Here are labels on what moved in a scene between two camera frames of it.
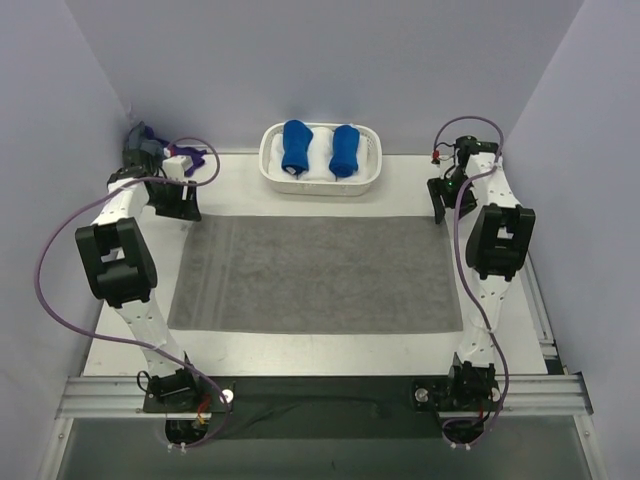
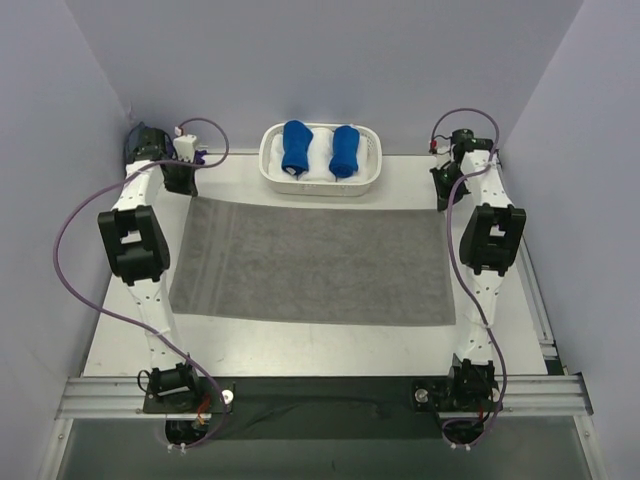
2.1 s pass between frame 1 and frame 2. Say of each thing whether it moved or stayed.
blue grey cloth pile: stayed
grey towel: moved
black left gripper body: moved
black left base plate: stayed
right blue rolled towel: stayed
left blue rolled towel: stayed
